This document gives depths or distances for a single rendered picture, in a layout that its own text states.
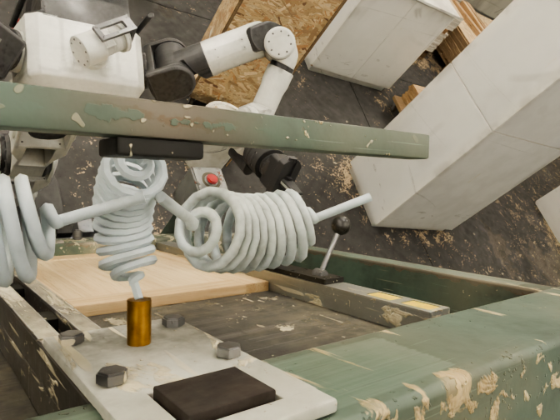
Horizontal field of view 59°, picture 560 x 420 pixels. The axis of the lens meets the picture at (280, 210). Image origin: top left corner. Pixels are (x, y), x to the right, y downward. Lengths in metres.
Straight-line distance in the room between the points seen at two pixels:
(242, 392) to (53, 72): 1.00
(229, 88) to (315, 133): 2.88
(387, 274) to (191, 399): 0.88
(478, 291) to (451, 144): 2.27
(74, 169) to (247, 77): 1.16
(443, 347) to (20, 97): 0.31
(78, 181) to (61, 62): 1.54
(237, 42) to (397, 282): 0.69
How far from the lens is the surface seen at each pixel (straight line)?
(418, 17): 4.51
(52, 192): 2.42
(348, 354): 0.36
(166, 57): 1.32
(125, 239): 0.34
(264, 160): 1.22
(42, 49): 1.21
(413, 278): 1.06
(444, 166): 3.21
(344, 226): 0.94
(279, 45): 1.28
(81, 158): 2.79
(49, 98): 0.26
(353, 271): 1.17
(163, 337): 0.37
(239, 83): 3.17
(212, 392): 0.27
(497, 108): 3.07
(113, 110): 0.26
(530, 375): 0.42
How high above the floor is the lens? 2.12
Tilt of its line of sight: 42 degrees down
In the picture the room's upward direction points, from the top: 44 degrees clockwise
